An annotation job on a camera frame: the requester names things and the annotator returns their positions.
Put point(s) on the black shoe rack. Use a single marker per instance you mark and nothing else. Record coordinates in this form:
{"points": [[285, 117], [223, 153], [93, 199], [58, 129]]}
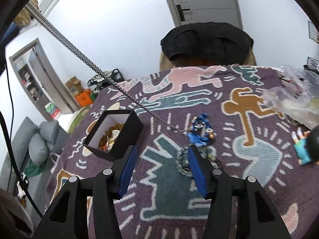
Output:
{"points": [[100, 82]]}

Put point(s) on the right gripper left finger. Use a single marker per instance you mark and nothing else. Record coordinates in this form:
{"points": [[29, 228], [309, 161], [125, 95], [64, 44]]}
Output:
{"points": [[66, 217]]}

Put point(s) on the black wire wall basket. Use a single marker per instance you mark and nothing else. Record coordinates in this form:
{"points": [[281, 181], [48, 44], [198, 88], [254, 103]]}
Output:
{"points": [[313, 33]]}

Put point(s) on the orange paper bag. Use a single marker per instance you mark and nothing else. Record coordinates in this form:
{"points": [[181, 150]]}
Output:
{"points": [[84, 98]]}

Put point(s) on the black door handle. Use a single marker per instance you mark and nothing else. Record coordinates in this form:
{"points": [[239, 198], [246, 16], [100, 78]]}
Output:
{"points": [[181, 11]]}

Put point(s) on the cardboard box on floor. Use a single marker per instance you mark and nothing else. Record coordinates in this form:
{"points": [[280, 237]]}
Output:
{"points": [[74, 86]]}

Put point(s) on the grey shelf cabinet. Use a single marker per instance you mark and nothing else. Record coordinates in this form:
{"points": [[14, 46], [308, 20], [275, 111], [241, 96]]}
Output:
{"points": [[40, 82]]}

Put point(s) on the green round floor mat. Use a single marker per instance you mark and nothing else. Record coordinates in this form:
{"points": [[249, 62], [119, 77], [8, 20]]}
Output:
{"points": [[78, 119]]}

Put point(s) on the clear plastic bag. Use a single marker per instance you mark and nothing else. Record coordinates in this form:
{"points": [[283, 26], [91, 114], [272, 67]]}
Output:
{"points": [[296, 97]]}

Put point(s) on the black jewelry box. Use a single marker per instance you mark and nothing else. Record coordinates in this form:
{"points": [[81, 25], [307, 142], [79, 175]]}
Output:
{"points": [[99, 142]]}

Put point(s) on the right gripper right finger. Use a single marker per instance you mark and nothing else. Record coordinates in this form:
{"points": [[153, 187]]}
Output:
{"points": [[257, 216]]}

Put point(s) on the tan chair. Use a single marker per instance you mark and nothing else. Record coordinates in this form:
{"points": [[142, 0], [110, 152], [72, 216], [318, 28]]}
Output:
{"points": [[167, 59]]}

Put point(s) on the white fabric flower accessory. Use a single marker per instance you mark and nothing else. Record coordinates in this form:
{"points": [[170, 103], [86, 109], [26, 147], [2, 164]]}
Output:
{"points": [[115, 133]]}

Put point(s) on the patterned purple woven blanket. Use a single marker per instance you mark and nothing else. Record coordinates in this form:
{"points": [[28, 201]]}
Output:
{"points": [[219, 109]]}

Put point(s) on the grey door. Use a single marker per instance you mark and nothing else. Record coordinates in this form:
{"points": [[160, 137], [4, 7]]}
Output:
{"points": [[201, 11]]}

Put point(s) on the grey sofa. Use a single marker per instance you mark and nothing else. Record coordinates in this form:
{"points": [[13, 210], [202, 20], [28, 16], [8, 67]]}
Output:
{"points": [[37, 150]]}

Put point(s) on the black-haired boy figurine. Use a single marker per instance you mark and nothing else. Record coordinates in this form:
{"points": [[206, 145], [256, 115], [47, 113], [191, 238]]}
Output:
{"points": [[306, 145]]}

